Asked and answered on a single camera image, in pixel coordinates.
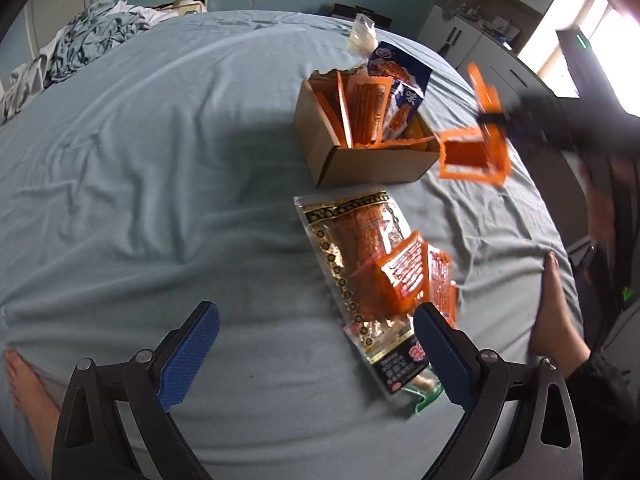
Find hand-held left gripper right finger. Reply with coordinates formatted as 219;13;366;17
412;302;583;480

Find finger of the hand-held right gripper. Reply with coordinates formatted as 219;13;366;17
475;109;518;136

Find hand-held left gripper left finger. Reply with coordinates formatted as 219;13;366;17
52;301;221;480

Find green snack packet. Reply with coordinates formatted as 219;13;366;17
411;377;447;415

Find blue white snack packet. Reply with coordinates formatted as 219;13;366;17
382;79;427;137

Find dark blue snack packet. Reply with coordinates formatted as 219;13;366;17
367;40;433;93

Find pile of small orange packets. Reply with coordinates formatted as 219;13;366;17
307;70;436;151

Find brown cardboard box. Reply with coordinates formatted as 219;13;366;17
293;67;442;189

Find large gold-bordered snack packet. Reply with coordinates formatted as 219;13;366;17
294;190;436;393

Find white cabinet unit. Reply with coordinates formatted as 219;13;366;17
417;0;583;106

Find window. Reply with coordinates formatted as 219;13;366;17
517;0;626;106

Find clear plastic bag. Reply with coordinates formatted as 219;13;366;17
347;12;377;56

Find black shorts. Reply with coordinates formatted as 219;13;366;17
560;350;640;480

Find bed with grey-blue sheet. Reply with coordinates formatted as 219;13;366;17
0;9;586;480

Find black white appliance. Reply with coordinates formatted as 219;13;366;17
320;2;393;28

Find beige storage box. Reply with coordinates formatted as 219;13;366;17
150;0;208;15

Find pile of clothes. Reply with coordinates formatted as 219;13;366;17
0;0;168;123

